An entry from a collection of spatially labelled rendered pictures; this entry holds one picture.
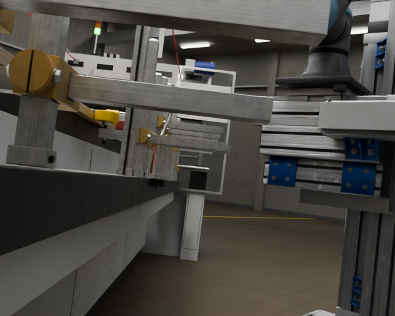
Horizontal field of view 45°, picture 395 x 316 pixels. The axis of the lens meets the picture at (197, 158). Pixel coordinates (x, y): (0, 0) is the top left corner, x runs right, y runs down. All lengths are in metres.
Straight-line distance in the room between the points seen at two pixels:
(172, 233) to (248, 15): 4.19
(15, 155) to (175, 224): 3.96
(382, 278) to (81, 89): 1.14
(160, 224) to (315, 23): 4.19
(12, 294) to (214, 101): 0.34
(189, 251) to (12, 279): 3.84
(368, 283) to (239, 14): 1.26
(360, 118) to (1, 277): 0.92
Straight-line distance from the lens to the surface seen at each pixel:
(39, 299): 1.47
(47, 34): 0.61
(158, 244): 4.54
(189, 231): 4.39
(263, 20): 0.37
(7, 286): 0.61
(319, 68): 1.44
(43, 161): 0.58
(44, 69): 0.57
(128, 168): 1.31
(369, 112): 1.24
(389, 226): 1.52
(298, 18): 0.38
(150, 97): 0.61
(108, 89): 0.62
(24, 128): 0.60
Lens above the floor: 0.70
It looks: 3 degrees up
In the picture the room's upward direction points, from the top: 7 degrees clockwise
